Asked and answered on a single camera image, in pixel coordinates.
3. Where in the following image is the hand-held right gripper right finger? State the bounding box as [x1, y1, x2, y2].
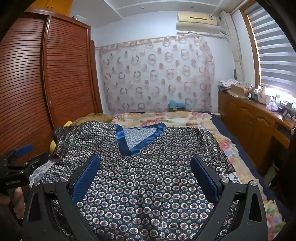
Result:
[190, 155, 269, 241]

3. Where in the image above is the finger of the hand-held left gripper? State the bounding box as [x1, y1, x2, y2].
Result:
[4, 145, 34, 164]
[22, 153, 50, 173]

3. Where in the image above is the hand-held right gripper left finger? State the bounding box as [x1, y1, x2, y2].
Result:
[22, 154, 101, 241]

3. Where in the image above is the navy circle-patterned shirt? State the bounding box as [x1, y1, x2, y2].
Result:
[52, 122, 241, 241]

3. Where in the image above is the person's left forearm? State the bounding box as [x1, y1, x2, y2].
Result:
[0, 192, 23, 232]

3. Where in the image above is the person's left hand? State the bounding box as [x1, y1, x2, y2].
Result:
[10, 186, 26, 217]

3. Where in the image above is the white blue-flowered blanket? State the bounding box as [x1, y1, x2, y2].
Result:
[30, 160, 56, 186]

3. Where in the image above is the yellow plush toy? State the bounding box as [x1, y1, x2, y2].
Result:
[50, 120, 70, 153]

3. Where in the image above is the navy bed sheet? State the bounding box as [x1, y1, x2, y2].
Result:
[211, 115, 289, 214]

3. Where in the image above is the long wooden cabinet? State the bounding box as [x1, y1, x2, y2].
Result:
[217, 89, 296, 176]

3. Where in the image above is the blue folded cloth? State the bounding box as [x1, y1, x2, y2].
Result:
[168, 100, 186, 108]

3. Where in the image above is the brown louvred wooden wardrobe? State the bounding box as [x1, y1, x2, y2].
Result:
[0, 8, 103, 163]

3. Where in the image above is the open cardboard box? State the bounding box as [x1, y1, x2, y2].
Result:
[231, 84, 246, 97]

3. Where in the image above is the patterned folded cloth stack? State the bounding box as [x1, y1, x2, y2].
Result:
[218, 79, 238, 90]

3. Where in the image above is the black desk object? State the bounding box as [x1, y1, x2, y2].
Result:
[281, 104, 296, 120]

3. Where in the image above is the circle-patterned white curtain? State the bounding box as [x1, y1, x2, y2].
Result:
[96, 35, 215, 114]

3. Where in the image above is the white pipe cover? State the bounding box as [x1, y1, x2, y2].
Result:
[220, 10, 245, 81]

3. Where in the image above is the grey striped window blind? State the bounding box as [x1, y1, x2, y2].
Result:
[246, 1, 296, 93]

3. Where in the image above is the wooden window frame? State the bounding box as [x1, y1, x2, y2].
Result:
[239, 7, 262, 86]

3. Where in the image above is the cream wall air conditioner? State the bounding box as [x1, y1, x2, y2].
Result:
[176, 11, 221, 35]

